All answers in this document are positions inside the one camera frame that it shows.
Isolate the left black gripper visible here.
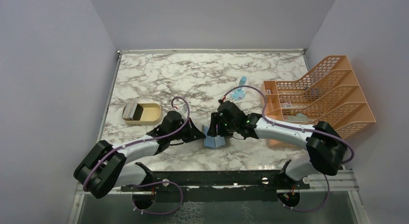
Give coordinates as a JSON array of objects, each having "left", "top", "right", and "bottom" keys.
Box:
[{"left": 169, "top": 117, "right": 206, "bottom": 143}]

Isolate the taupe leather card holder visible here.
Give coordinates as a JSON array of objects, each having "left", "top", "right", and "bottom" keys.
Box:
[{"left": 204, "top": 136, "right": 230, "bottom": 149}]

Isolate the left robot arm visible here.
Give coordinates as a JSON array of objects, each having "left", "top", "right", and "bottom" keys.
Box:
[{"left": 73, "top": 111, "right": 206, "bottom": 198}]

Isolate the beige card tray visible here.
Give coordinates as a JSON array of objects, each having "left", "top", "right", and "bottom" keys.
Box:
[{"left": 124, "top": 102, "right": 162, "bottom": 125}]

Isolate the stack of cards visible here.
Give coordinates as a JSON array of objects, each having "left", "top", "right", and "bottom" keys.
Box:
[{"left": 122, "top": 102, "right": 144, "bottom": 121}]

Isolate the red white small box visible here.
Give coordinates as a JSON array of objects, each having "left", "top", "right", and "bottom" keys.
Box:
[{"left": 280, "top": 102, "right": 293, "bottom": 109}]

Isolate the orange plastic file organizer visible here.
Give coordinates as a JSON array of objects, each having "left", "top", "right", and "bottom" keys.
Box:
[{"left": 261, "top": 55, "right": 376, "bottom": 139}]

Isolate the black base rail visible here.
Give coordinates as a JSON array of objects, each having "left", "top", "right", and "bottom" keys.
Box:
[{"left": 121, "top": 170, "right": 310, "bottom": 203}]

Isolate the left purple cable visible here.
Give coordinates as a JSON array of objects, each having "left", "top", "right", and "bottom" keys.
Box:
[{"left": 82, "top": 96, "right": 191, "bottom": 193}]

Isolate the purple cable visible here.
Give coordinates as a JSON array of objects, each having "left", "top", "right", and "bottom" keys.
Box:
[
  {"left": 222, "top": 85, "right": 355, "bottom": 213},
  {"left": 82, "top": 96, "right": 191, "bottom": 193}
]

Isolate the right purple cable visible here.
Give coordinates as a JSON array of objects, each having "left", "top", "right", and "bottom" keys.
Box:
[{"left": 222, "top": 85, "right": 355, "bottom": 213}]

